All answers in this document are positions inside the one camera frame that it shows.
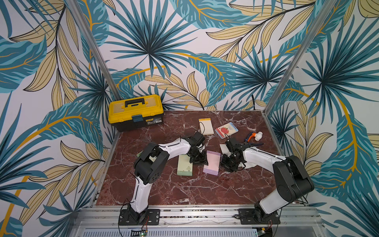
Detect purple flower lucky day pad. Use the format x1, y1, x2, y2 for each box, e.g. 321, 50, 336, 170
203, 151, 221, 176

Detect green red lucky memo pad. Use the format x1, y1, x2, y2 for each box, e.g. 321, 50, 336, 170
177, 155, 193, 176

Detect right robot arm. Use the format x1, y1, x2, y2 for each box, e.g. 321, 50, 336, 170
221, 138, 314, 224

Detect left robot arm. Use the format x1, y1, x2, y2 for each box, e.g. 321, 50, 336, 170
127, 131, 208, 224

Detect blue lined memo pad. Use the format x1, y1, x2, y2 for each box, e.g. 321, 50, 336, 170
220, 144, 231, 156

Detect yellow top memo pad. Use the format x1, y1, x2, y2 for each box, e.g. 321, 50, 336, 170
198, 118, 214, 135

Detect red apple memo pad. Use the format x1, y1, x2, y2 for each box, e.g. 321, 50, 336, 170
215, 122, 238, 139

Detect blue orange pliers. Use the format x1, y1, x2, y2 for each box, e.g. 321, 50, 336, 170
244, 132, 263, 147

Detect yellow black toolbox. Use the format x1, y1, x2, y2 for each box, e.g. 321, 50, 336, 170
108, 94, 164, 132

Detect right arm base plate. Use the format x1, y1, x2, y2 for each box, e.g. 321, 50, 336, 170
234, 208, 280, 225

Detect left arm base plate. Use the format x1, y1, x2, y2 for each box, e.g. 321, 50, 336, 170
118, 209, 160, 226

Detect aluminium front rail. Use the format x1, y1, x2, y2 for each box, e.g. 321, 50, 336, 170
69, 204, 328, 237

